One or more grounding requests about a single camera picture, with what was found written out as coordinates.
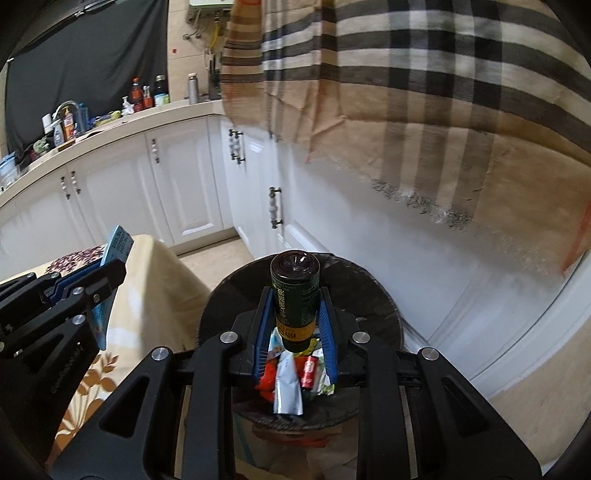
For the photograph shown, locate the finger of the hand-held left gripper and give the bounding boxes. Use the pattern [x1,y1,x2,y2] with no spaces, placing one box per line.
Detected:
[0,264,105,319]
[0,259,127,370]

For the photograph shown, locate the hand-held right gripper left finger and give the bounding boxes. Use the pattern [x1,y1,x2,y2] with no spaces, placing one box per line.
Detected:
[47,286,274,480]

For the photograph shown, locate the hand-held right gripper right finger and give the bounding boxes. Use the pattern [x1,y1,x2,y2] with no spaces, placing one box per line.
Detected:
[318,286,542,480]

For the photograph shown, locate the light blue squeeze tube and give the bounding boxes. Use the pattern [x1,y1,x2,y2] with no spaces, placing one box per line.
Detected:
[90,224,134,352]

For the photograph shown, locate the green bottle yellow label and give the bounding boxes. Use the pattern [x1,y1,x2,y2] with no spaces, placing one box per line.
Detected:
[270,250,321,352]

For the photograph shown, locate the black lined waste bin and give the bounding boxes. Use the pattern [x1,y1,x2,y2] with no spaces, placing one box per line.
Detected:
[196,251,404,432]

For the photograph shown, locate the white panelled door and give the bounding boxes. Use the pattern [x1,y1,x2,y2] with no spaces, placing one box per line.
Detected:
[272,134,591,402]

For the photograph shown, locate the brown cardboard box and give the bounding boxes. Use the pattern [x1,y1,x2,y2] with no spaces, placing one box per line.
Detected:
[233,411,365,480]

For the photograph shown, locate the white kitchen cabinets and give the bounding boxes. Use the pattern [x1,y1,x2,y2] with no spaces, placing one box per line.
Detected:
[0,99,287,278]

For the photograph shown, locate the clear container blue lid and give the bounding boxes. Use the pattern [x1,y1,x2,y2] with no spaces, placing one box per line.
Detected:
[0,154,19,185]

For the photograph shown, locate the chrome kitchen faucet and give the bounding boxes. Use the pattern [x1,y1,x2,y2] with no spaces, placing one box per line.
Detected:
[55,100,86,137]

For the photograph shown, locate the black knife block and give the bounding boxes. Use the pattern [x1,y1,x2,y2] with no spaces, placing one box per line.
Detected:
[208,54,223,101]

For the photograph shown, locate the tan plaid cloth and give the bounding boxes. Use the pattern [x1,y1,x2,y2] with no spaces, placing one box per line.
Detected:
[219,0,591,278]

